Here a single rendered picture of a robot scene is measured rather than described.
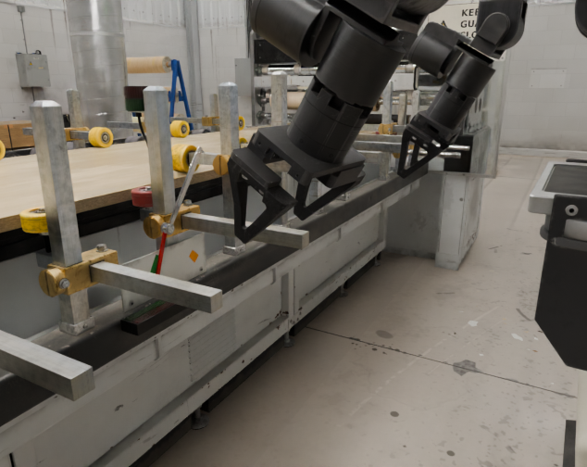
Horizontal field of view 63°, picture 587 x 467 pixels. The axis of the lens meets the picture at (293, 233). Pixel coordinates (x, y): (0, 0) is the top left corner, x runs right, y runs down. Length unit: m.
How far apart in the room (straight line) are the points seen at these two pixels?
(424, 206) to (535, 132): 6.20
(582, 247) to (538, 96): 8.93
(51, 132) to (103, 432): 0.89
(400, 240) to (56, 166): 2.83
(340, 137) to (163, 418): 1.33
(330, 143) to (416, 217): 2.99
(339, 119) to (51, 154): 0.59
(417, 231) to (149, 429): 2.35
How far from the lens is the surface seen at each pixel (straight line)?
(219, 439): 1.78
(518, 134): 9.43
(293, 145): 0.42
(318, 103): 0.40
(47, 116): 0.89
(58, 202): 0.91
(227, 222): 1.03
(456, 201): 3.17
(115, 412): 1.51
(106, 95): 4.96
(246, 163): 0.40
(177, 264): 1.12
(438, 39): 0.83
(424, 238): 3.41
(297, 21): 0.41
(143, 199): 1.15
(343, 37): 0.39
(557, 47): 9.40
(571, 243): 0.48
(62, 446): 1.43
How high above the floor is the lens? 1.13
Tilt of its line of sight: 17 degrees down
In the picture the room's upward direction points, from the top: straight up
